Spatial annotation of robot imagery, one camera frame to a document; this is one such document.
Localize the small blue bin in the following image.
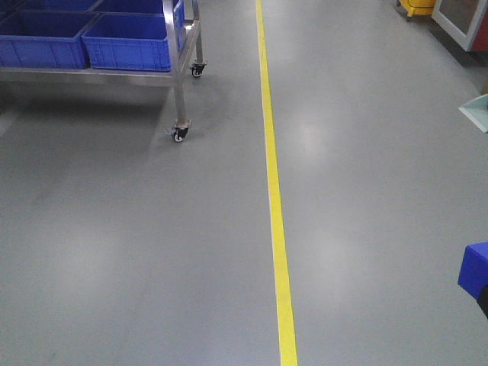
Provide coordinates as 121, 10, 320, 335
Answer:
458, 242, 487, 300

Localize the steel shelf cart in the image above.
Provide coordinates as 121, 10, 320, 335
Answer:
1, 1, 206, 143

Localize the blue crate on cart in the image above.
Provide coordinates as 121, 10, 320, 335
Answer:
1, 11, 97, 69
82, 14, 172, 72

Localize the yellow mop bucket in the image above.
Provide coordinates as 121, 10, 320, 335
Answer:
395, 0, 436, 21

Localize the green dustpan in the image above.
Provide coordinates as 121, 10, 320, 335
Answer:
458, 94, 487, 133

